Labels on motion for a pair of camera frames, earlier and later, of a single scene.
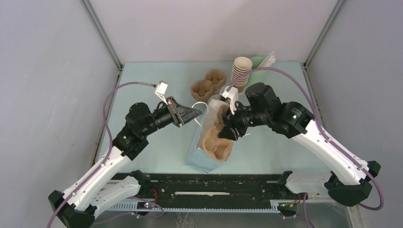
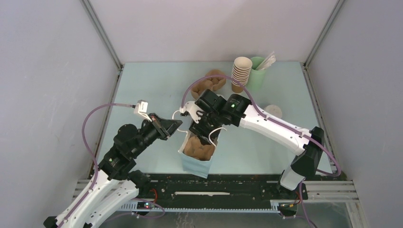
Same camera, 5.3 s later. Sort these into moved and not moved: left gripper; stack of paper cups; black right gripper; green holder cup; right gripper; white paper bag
Moved: right gripper; white paper bag; left gripper
Not moved: black right gripper; stack of paper cups; green holder cup
